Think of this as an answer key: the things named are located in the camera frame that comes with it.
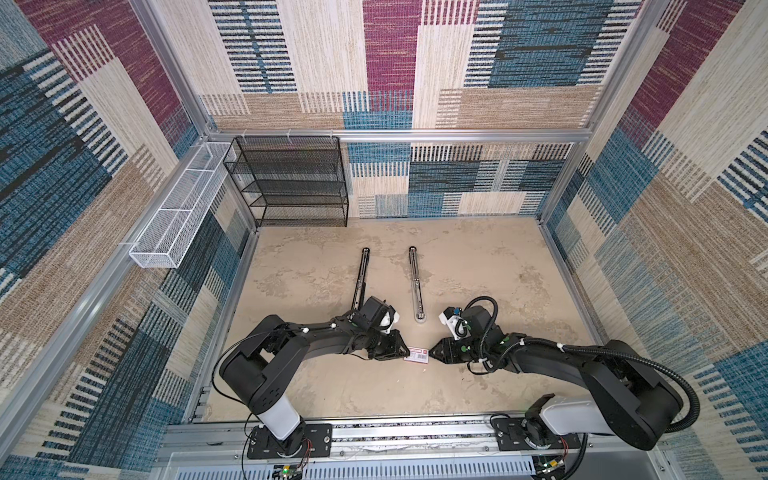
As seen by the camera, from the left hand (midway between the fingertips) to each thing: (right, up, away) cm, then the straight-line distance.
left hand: (409, 351), depth 85 cm
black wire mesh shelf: (-41, +54, +26) cm, 73 cm away
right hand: (+7, -2, 0) cm, 8 cm away
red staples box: (+3, -1, +1) cm, 3 cm away
